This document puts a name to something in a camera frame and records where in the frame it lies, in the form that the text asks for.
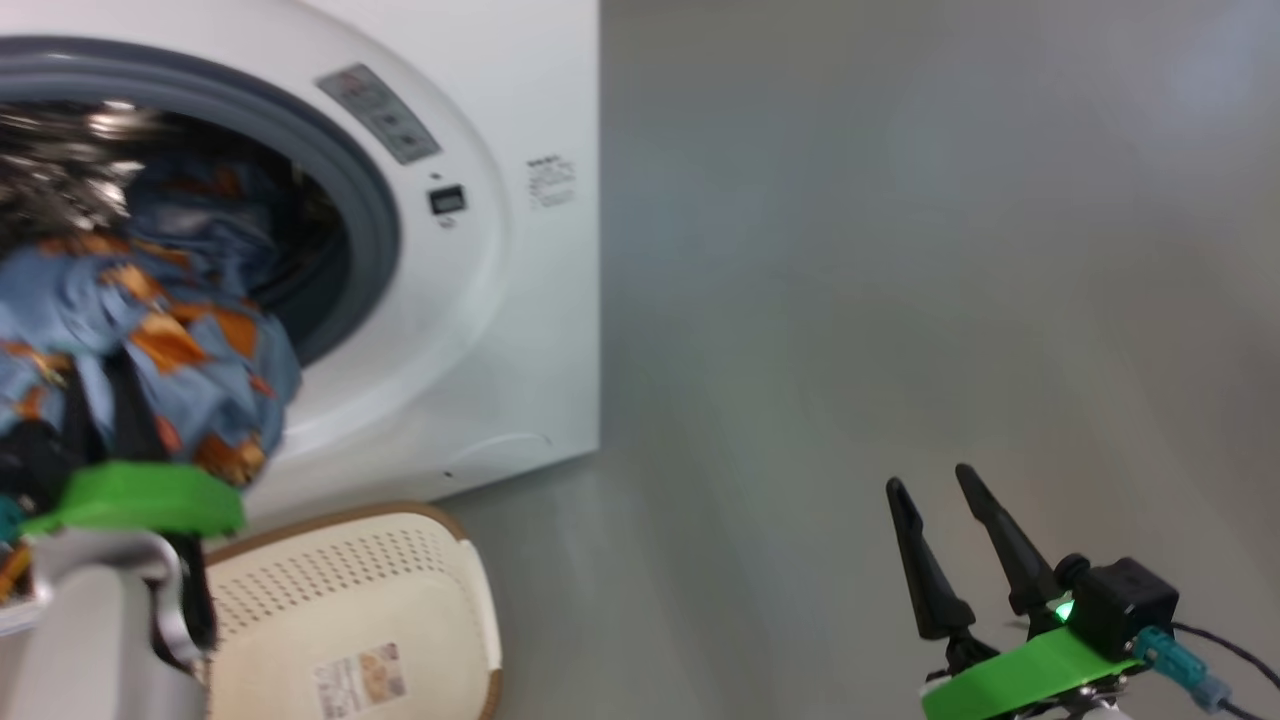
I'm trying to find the grey rubber door gasket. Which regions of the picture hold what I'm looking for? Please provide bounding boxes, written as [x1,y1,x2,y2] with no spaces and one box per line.
[0,37,403,369]

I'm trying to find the paper basket label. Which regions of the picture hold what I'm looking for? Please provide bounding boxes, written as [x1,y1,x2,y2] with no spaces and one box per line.
[313,642,408,717]

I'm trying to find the camera cable teal plug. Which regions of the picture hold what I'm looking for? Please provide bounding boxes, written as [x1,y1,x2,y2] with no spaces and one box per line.
[0,495,33,601]
[1135,622,1280,720]

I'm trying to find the cream perforated laundry basket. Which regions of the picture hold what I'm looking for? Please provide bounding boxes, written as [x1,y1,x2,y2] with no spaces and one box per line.
[200,502,503,720]

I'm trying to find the white washing machine body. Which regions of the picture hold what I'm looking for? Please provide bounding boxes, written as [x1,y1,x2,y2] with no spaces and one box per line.
[0,0,601,521]

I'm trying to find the round white filter cover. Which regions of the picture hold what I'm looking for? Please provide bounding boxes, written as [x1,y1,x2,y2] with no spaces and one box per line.
[440,432,553,481]

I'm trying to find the blue orange patterned clothes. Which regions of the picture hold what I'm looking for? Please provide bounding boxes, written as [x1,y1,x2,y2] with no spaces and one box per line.
[0,160,303,491]

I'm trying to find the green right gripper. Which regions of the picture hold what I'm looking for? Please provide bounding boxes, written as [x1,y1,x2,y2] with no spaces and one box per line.
[885,463,1147,720]

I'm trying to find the steel washing machine drum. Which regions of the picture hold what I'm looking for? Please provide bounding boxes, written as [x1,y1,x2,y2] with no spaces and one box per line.
[0,100,161,236]

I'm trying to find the right camera cable teal plug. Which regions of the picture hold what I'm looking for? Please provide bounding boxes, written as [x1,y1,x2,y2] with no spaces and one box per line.
[1135,622,1280,720]

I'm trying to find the left camera cable teal plug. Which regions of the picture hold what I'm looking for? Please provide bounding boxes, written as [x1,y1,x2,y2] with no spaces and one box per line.
[0,495,33,601]

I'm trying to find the grey warning sticker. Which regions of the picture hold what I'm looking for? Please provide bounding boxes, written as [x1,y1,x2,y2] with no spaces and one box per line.
[316,63,443,166]

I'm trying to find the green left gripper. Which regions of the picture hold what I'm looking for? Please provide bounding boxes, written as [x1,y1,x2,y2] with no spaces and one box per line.
[20,350,246,541]

